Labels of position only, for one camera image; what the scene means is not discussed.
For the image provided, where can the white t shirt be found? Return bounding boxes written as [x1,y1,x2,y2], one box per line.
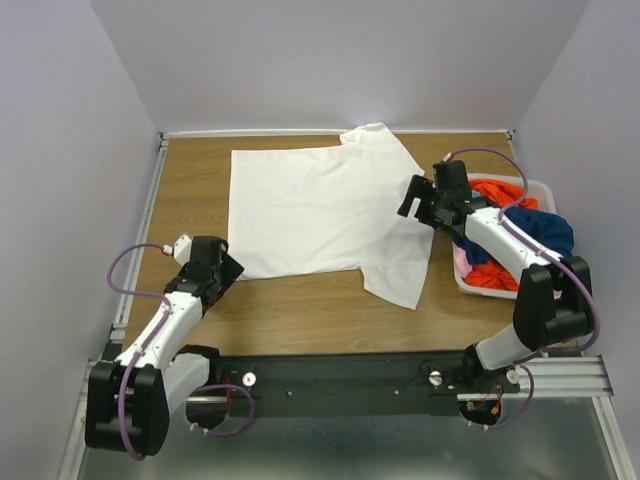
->
[228,123,434,310]

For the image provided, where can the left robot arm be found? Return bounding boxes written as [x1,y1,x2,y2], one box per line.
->
[84,234,255,461]

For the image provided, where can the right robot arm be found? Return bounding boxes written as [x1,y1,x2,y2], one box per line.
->
[398,160,600,392]

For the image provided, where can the orange t shirt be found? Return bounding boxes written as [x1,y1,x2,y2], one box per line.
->
[458,177,539,292]

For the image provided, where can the pink t shirt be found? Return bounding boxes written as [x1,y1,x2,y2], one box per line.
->
[453,246,473,278]

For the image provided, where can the white plastic laundry basket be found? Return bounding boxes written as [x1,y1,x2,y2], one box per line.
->
[452,173,557,300]

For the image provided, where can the navy blue t shirt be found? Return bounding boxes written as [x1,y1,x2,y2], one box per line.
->
[452,207,575,273]

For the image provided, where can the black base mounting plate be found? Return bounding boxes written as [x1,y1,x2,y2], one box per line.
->
[186,350,520,427]

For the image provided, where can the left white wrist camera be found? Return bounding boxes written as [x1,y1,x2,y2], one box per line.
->
[161,233,193,265]

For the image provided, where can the aluminium table frame rail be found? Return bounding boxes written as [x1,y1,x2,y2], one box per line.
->
[57,130,171,480]

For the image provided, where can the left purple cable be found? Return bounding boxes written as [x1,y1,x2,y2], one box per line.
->
[107,243,174,461]

